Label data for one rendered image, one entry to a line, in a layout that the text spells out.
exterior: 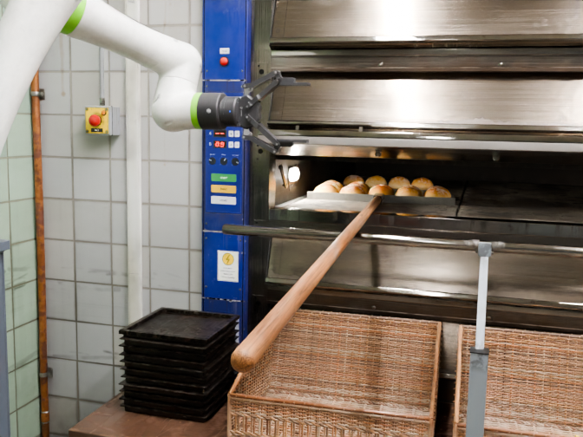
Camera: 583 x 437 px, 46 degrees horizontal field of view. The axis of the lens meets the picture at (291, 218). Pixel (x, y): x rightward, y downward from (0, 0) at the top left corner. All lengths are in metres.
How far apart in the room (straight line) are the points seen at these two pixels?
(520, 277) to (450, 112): 0.55
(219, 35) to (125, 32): 0.66
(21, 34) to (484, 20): 1.34
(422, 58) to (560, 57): 0.39
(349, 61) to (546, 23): 0.59
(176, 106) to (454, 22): 0.91
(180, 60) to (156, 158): 0.72
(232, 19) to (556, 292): 1.33
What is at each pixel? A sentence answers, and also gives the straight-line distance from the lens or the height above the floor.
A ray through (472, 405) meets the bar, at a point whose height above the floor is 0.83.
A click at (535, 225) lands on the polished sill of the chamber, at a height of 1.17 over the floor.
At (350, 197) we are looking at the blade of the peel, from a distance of 2.57.
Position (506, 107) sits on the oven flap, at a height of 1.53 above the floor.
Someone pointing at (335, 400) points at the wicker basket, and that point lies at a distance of 2.26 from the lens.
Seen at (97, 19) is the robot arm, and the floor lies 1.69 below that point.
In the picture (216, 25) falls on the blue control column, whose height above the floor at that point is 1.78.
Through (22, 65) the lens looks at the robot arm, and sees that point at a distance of 1.40.
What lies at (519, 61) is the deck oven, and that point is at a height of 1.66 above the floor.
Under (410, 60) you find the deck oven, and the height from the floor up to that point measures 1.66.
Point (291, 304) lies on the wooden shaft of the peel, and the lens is 1.02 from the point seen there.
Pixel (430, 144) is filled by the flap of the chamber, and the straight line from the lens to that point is 2.02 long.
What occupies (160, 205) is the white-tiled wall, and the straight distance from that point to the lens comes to 2.44.
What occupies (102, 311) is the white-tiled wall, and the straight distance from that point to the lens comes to 2.63.
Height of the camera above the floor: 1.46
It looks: 8 degrees down
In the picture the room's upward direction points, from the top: 1 degrees clockwise
